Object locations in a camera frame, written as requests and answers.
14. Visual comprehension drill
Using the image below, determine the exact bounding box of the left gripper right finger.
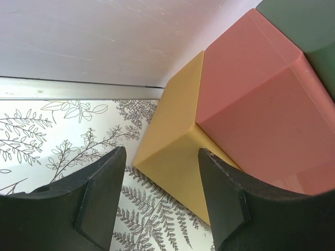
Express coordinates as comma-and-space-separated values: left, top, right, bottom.
198, 148, 334, 250

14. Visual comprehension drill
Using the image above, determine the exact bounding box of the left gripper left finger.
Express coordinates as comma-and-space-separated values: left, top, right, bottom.
1, 146, 127, 250

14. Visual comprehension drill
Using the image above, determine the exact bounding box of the yellow drawer box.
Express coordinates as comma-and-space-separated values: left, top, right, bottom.
133, 51, 237, 224

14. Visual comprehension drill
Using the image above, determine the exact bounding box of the red drawer box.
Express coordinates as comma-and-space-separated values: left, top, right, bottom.
196, 9, 334, 195

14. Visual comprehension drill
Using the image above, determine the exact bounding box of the green drawer box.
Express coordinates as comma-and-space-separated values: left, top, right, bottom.
256, 0, 334, 98

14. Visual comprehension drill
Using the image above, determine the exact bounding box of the floral table mat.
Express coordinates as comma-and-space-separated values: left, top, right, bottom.
1, 99, 215, 250

